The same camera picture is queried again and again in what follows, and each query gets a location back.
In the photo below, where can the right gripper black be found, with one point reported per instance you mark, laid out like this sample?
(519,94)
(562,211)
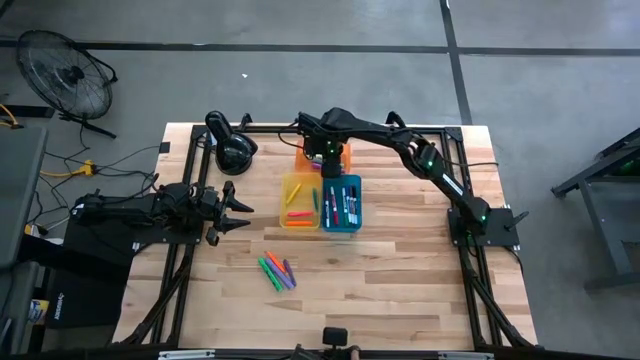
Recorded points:
(332,167)

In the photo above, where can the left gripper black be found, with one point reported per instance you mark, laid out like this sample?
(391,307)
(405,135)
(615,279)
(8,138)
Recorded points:
(212,210)

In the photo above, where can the purple highlighter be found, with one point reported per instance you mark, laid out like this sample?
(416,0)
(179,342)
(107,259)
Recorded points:
(316,165)

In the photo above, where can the green Expo marker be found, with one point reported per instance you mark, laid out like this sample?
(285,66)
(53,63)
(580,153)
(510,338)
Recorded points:
(345,200)

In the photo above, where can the teal highlighter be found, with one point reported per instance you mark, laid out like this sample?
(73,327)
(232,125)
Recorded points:
(315,199)

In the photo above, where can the black Expo marker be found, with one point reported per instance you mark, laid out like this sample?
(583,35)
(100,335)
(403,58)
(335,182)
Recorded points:
(355,195)

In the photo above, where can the red Expo marker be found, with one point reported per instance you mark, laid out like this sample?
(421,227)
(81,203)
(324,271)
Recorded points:
(334,205)

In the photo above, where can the brown Expo marker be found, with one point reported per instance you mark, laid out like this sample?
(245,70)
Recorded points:
(327,210)

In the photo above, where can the yellow highlighter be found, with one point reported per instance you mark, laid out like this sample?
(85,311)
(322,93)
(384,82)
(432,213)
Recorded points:
(294,193)

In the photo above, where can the blue Expo marker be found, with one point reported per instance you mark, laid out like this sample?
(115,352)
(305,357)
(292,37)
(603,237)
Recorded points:
(350,212)

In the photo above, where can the pink highlighter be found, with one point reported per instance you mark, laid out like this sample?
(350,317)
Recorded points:
(300,214)

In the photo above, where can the orange highlighter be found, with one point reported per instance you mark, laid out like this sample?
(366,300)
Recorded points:
(275,261)
(299,223)

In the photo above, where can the green fat marker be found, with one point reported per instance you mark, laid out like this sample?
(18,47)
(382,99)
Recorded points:
(270,274)

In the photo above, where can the light purple fat marker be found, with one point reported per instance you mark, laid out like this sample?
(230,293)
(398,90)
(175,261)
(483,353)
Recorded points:
(280,274)

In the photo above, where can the dark purple pen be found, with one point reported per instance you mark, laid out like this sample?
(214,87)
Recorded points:
(290,273)

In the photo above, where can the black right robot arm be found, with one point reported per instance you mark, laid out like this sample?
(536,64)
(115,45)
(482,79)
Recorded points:
(450,180)

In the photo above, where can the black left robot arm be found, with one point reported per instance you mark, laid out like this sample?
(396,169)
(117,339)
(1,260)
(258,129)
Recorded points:
(125,210)

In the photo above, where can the orange plastic bin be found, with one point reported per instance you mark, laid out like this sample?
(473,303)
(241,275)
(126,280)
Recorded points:
(306,164)

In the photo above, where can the yellow plastic bin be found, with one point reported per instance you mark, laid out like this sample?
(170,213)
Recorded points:
(300,200)

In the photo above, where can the black desk lamp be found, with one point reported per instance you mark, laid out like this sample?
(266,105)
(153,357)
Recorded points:
(235,152)

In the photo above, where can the blue plastic bin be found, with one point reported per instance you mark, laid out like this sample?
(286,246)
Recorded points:
(340,230)

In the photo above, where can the small black clip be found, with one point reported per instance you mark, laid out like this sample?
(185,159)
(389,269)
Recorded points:
(165,147)

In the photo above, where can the small black box device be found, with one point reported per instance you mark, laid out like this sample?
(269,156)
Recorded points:
(335,336)

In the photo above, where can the black floor fan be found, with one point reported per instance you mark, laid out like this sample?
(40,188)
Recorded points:
(72,75)

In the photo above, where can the grey desk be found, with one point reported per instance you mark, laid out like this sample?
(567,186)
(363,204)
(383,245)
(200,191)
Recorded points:
(20,190)

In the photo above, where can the colourful packet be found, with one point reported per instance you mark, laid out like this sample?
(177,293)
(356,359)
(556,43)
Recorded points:
(39,311)

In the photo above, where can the dark metal table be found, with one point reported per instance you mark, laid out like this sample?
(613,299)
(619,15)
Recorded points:
(602,225)

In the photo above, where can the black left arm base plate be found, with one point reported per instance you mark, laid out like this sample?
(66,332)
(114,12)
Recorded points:
(170,239)

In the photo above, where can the black aluminium rig frame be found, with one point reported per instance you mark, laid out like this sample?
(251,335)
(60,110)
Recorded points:
(250,130)

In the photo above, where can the silver bracket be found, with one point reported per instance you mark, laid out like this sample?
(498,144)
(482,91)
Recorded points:
(465,356)
(185,355)

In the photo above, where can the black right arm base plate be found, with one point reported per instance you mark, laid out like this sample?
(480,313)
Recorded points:
(505,235)

